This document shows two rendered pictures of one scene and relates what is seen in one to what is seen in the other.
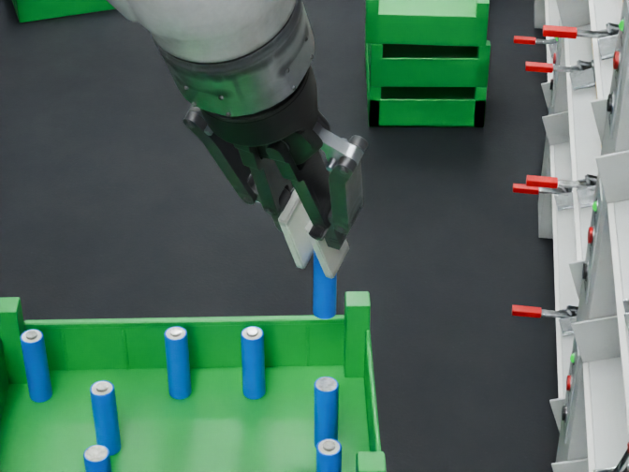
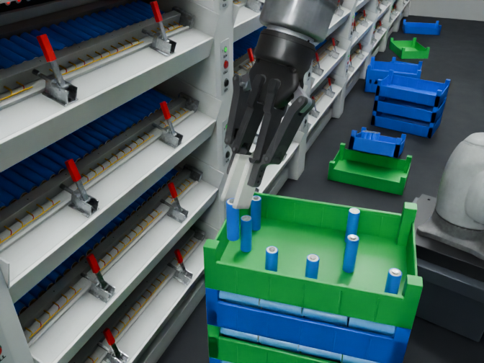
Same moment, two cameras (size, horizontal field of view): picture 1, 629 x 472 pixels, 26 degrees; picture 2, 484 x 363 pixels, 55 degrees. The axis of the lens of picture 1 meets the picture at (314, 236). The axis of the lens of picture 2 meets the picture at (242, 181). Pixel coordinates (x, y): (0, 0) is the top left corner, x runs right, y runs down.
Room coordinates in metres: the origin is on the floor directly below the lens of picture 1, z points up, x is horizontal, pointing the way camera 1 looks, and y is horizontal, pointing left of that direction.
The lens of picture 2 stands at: (1.34, 0.16, 0.98)
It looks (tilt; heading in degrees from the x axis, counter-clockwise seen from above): 31 degrees down; 197
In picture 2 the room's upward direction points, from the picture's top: straight up
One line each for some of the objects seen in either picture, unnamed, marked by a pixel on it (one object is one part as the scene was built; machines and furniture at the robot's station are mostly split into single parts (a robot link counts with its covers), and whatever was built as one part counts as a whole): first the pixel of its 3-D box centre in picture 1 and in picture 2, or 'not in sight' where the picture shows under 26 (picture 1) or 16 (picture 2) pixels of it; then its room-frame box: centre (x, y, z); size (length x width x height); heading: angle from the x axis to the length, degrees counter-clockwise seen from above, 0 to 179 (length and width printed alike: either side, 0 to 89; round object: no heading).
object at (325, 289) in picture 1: (325, 279); (232, 219); (0.83, -0.01, 0.59); 0.02 x 0.02 x 0.06
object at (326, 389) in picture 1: (326, 415); (245, 234); (0.76, -0.01, 0.52); 0.02 x 0.02 x 0.06
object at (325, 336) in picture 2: not in sight; (310, 281); (0.76, 0.10, 0.44); 0.30 x 0.20 x 0.08; 92
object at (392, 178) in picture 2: not in sight; (369, 167); (-0.42, 0.17, 0.04); 0.30 x 0.20 x 0.08; 83
